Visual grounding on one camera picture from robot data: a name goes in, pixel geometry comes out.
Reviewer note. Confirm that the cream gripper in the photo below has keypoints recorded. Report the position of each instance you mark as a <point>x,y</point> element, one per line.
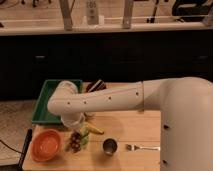
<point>73,121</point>

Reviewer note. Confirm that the dark red grape bunch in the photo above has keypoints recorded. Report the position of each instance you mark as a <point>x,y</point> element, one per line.
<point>75,141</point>

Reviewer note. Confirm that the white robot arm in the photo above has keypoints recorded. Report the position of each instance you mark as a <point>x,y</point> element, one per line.
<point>186,106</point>

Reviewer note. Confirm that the red orange bowl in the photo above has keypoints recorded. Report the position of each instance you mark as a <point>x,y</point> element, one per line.
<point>46,145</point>

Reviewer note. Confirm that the small white cup orange inside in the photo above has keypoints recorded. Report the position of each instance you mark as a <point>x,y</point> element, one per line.
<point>89,114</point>

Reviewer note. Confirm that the green vegetable stalk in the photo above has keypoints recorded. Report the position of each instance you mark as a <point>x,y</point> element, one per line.
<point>84,139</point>

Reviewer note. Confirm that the green plastic tray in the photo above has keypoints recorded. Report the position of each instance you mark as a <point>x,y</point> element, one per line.
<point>41,114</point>

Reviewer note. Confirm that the black pole left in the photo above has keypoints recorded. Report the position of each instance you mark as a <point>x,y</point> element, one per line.
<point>27,141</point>

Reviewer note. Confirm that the small metal cup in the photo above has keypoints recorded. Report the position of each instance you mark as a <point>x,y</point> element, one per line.
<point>110,146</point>

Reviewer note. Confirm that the silver fork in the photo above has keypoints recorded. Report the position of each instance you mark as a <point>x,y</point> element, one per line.
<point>131,147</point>

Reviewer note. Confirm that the wooden post left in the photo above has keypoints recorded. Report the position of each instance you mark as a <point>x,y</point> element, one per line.
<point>65,11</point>

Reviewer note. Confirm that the wooden post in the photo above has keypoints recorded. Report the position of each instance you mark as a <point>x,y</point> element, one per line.
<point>65,11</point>
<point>127,16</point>

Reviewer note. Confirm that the wooden post right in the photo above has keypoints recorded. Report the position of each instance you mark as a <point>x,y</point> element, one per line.
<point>127,16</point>

